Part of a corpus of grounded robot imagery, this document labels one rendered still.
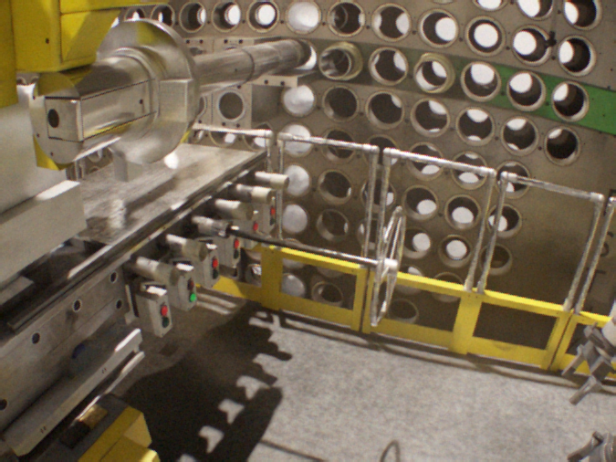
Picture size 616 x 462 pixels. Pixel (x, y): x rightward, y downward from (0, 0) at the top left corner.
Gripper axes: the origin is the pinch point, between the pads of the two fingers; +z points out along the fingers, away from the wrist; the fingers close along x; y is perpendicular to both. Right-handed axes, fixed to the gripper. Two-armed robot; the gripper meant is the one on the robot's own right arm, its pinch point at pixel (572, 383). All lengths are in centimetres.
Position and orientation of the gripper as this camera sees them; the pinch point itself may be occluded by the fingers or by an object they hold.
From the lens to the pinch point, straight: 143.0
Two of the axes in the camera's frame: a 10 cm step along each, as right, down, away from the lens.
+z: -4.7, 7.9, 4.0
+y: 8.5, 5.2, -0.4
